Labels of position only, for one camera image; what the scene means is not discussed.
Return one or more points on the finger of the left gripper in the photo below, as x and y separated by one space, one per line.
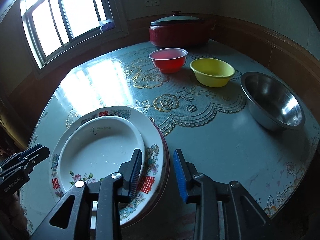
18 157
35 158

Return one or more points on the purple floral rim plate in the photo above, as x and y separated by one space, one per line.
151 184

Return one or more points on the stainless steel bowl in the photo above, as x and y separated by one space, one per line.
271 103

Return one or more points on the red pot with lid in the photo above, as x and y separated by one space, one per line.
179 31

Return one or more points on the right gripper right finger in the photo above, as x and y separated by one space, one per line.
223 211

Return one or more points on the wall power socket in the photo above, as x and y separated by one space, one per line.
149 3

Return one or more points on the yellow plastic bowl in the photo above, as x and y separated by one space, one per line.
212 72

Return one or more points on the blue white box on sill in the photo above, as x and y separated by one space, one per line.
106 25

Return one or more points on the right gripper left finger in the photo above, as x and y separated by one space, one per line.
91 211

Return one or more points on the left hand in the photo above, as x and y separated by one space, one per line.
13 221

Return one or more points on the red plastic bowl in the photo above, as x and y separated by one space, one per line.
168 60

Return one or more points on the white rose pattern plate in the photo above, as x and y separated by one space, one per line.
97 149

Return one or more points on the red character pattern plate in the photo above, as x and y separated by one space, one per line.
74 121

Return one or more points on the window with frame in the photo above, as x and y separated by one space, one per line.
59 29

